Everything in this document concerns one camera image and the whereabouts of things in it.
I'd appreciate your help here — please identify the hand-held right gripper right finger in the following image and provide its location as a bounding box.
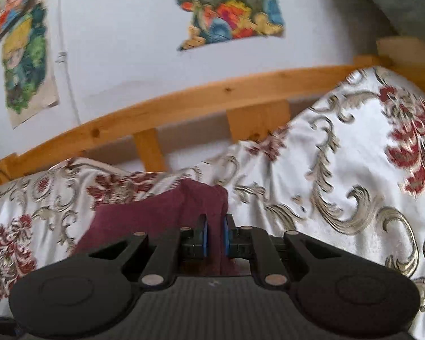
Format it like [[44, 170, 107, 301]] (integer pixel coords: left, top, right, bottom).
[[224, 213, 341, 288]]

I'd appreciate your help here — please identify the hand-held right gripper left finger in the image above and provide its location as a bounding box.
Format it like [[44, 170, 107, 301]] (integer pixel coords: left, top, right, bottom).
[[88, 214, 210, 288]]

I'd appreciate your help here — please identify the maroon cloth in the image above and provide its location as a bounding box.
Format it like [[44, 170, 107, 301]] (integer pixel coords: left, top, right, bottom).
[[73, 179, 249, 277]]

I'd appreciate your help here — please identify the white floral bedspread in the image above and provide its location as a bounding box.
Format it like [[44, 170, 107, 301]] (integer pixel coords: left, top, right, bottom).
[[0, 65, 425, 340]]

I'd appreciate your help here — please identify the grey-green cloth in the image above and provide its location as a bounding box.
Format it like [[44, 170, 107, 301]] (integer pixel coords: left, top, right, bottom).
[[331, 0, 425, 45]]

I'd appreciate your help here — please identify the white wall cable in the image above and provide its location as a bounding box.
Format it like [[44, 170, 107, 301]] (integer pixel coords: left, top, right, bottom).
[[57, 0, 81, 125]]

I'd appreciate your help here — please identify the colourful torn wall poster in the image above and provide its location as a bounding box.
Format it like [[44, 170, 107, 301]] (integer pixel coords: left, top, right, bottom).
[[150, 0, 287, 52]]

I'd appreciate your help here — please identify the yellow and green wall poster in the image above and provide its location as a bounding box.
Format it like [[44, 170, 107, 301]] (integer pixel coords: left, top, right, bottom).
[[1, 4, 60, 130]]

